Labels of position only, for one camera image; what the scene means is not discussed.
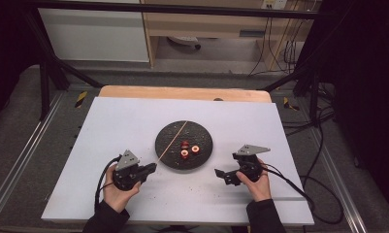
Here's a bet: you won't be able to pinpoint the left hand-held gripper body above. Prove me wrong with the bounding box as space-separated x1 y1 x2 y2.
112 149 144 191

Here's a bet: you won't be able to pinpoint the dark round plate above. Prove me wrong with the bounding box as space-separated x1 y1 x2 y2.
154 120 214 171

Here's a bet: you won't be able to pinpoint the aluminium rail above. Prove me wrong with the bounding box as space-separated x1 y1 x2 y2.
0 91 66 224
307 127 369 233

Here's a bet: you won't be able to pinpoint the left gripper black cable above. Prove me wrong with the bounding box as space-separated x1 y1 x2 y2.
93 154 123 214

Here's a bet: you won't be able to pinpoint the black floor cables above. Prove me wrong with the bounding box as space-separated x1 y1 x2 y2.
280 82 337 137

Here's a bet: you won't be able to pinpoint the person's right hand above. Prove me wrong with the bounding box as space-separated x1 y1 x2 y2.
235 160 273 203

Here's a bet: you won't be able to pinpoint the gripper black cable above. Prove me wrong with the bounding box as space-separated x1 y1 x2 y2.
260 162 344 225
93 154 123 214

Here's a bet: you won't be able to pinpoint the wooden skewer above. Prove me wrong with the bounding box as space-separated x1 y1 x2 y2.
155 120 188 165

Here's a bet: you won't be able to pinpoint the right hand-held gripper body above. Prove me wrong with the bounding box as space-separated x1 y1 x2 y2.
232 144 272 183

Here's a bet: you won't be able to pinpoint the white wall socket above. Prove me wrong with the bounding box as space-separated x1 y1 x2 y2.
261 0 288 10

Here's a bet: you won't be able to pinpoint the white cabinet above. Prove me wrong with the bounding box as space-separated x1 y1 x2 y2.
37 0 150 63

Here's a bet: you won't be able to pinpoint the light wooden desk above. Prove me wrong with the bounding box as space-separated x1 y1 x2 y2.
140 0 316 72

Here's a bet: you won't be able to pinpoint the black metal frame stand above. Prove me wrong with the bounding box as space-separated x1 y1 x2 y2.
22 9 105 121
262 57 323 123

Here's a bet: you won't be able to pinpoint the black metal frame bar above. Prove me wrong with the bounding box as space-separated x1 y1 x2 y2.
23 0 324 20

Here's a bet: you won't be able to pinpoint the person's left hand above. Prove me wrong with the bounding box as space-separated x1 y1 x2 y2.
102 164 142 215

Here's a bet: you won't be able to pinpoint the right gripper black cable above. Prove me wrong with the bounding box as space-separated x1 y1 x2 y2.
260 162 344 225

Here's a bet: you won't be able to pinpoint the white board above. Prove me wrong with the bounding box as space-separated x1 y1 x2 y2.
41 96 315 226

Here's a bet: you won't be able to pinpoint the hanging black cables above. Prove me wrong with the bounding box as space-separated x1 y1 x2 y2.
248 16 308 77

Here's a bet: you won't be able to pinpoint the white power strip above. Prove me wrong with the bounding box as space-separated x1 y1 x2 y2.
166 35 203 50

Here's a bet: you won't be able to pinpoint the wooden table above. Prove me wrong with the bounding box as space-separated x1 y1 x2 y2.
98 84 274 104

